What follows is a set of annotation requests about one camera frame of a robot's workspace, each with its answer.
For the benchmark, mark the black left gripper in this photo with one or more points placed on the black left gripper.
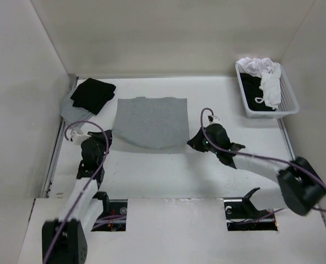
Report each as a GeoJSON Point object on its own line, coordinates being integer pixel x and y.
{"type": "Point", "coordinates": [99, 136]}

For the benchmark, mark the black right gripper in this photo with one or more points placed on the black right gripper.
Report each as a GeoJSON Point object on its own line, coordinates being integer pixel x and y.
{"type": "Point", "coordinates": [195, 142]}

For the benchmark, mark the grey tank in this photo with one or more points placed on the grey tank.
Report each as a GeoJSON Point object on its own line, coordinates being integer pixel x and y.
{"type": "Point", "coordinates": [71, 114]}
{"type": "Point", "coordinates": [152, 123]}

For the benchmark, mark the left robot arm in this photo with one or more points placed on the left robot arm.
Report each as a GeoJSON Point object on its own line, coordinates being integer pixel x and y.
{"type": "Point", "coordinates": [64, 239]}

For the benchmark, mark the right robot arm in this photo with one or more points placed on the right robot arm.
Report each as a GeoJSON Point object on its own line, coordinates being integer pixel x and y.
{"type": "Point", "coordinates": [299, 185]}

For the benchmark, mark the folded grey tank top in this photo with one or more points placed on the folded grey tank top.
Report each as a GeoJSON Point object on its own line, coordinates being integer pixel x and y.
{"type": "Point", "coordinates": [71, 114]}

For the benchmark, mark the folded black tank top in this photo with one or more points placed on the folded black tank top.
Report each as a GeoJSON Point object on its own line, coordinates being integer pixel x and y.
{"type": "Point", "coordinates": [92, 95]}

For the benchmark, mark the black tank top in basket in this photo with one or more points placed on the black tank top in basket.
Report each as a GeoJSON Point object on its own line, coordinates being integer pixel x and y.
{"type": "Point", "coordinates": [254, 95]}

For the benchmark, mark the white tank top in basket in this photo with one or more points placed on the white tank top in basket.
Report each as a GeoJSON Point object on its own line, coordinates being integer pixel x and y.
{"type": "Point", "coordinates": [269, 72]}

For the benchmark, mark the white plastic laundry basket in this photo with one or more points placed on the white plastic laundry basket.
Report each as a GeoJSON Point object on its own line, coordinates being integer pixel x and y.
{"type": "Point", "coordinates": [289, 104]}

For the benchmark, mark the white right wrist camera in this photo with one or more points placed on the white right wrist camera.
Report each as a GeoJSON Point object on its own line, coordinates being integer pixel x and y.
{"type": "Point", "coordinates": [213, 119]}

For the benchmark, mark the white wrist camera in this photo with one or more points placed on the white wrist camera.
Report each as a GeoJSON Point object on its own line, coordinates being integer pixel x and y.
{"type": "Point", "coordinates": [77, 136]}
{"type": "Point", "coordinates": [213, 119]}

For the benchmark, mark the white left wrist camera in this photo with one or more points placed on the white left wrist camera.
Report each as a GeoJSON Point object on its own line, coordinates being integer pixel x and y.
{"type": "Point", "coordinates": [77, 136]}

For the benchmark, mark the right metal table rail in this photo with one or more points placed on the right metal table rail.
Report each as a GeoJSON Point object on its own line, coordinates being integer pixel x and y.
{"type": "Point", "coordinates": [286, 138]}

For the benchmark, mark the metal table rail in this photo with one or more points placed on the metal table rail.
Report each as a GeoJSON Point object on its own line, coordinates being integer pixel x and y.
{"type": "Point", "coordinates": [286, 138]}
{"type": "Point", "coordinates": [54, 156]}

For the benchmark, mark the left metal table rail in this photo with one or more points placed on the left metal table rail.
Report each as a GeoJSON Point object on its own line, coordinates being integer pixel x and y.
{"type": "Point", "coordinates": [54, 156]}

